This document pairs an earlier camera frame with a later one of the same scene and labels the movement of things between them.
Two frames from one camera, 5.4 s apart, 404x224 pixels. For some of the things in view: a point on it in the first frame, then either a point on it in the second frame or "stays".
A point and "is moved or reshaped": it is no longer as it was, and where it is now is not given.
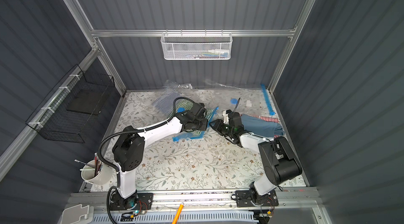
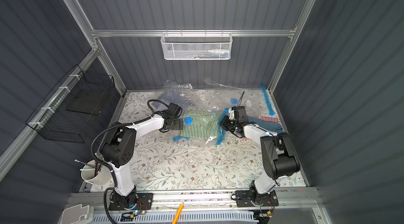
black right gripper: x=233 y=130 to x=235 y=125
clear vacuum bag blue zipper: x=175 y=98 is moved or reshaped
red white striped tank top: x=265 y=118 stays
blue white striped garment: x=164 y=103 stays
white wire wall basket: x=196 y=46 stays
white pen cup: x=97 y=172 stays
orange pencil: x=178 y=214 stays
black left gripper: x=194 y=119 to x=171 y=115
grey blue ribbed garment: x=258 y=126 stays
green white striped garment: x=187 y=104 is moved or reshaped
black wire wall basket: x=72 y=105 stays
